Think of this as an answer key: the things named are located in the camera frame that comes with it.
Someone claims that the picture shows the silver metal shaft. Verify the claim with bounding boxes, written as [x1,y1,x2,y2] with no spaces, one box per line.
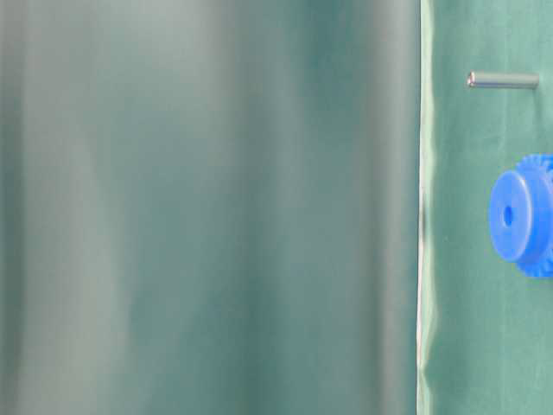
[467,71,539,89]

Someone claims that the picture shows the blue plastic gear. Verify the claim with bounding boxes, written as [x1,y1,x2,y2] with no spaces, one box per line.
[488,154,552,278]

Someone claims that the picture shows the green cloth mat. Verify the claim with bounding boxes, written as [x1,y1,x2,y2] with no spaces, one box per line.
[417,1,552,414]

